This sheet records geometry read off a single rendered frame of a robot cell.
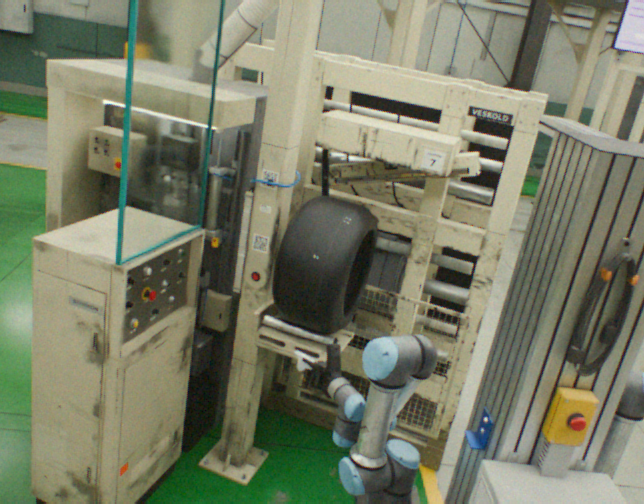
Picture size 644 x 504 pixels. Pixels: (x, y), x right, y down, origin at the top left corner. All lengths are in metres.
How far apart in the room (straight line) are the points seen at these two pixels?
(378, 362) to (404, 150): 1.19
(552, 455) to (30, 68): 11.68
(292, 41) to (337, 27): 9.13
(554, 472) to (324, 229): 1.29
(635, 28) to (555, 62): 6.39
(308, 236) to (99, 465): 1.23
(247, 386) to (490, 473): 1.66
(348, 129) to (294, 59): 0.42
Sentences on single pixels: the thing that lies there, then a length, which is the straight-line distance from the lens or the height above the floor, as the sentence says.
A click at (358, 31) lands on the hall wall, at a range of 11.75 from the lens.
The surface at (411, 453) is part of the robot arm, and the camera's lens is 2.14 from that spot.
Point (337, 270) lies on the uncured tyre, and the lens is 2.48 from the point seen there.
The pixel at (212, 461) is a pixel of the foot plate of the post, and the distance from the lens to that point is 3.41.
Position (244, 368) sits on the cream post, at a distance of 3.06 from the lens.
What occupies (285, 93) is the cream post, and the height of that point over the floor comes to 1.87.
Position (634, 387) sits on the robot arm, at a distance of 2.10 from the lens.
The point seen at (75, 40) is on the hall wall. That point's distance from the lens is 12.27.
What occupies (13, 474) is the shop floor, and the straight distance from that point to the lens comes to 3.39.
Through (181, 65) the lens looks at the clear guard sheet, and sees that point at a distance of 2.36.
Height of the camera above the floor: 2.19
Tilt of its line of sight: 20 degrees down
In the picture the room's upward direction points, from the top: 10 degrees clockwise
